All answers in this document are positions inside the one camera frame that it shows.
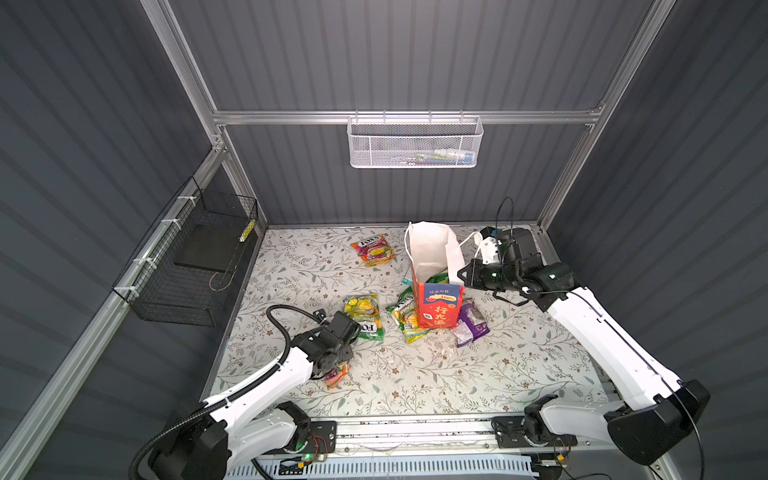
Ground items in white basket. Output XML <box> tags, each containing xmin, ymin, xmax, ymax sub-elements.
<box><xmin>400</xmin><ymin>149</ymin><xmax>476</xmax><ymax>167</ymax></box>

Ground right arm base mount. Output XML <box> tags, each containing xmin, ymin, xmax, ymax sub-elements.
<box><xmin>491</xmin><ymin>415</ymin><xmax>578</xmax><ymax>448</ymax></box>

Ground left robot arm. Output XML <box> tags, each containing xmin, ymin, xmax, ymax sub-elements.
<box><xmin>128</xmin><ymin>304</ymin><xmax>361</xmax><ymax>479</ymax></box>

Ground green Fox's candy bag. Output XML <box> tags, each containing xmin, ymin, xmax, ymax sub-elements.
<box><xmin>343</xmin><ymin>293</ymin><xmax>384</xmax><ymax>342</ymax></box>

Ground black wire wall basket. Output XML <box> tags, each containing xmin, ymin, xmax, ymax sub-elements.
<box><xmin>113</xmin><ymin>179</ymin><xmax>259</xmax><ymax>327</ymax></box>

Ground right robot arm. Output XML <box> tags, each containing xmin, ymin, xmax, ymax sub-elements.
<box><xmin>448</xmin><ymin>227</ymin><xmax>711</xmax><ymax>466</ymax></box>

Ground orange pink Fox's candy bag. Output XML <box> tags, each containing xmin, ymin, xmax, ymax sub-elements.
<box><xmin>324</xmin><ymin>363</ymin><xmax>349</xmax><ymax>389</ymax></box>

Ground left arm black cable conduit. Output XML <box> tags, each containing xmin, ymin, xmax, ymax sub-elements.
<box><xmin>127</xmin><ymin>304</ymin><xmax>325</xmax><ymax>480</ymax></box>

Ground green yellow candy bag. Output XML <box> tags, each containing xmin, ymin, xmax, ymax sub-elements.
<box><xmin>385</xmin><ymin>287</ymin><xmax>430</xmax><ymax>344</ymax></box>
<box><xmin>427</xmin><ymin>271</ymin><xmax>449</xmax><ymax>284</ymax></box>

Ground red paper gift bag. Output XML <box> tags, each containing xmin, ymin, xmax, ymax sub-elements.
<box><xmin>404</xmin><ymin>221</ymin><xmax>467</xmax><ymax>329</ymax></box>

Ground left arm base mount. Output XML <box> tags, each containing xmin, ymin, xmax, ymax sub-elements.
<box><xmin>283</xmin><ymin>420</ymin><xmax>338</xmax><ymax>454</ymax></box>

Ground white wire wall basket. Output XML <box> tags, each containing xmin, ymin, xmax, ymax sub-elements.
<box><xmin>346</xmin><ymin>115</ymin><xmax>484</xmax><ymax>169</ymax></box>

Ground purple snack packet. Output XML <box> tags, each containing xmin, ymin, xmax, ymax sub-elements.
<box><xmin>452</xmin><ymin>299</ymin><xmax>490</xmax><ymax>348</ymax></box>

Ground yellow tube in black basket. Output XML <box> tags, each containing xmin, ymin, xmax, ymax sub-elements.
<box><xmin>239</xmin><ymin>219</ymin><xmax>256</xmax><ymax>243</ymax></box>

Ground pink Fox's candy bag far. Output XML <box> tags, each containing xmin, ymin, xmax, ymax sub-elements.
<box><xmin>351</xmin><ymin>234</ymin><xmax>396</xmax><ymax>267</ymax></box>

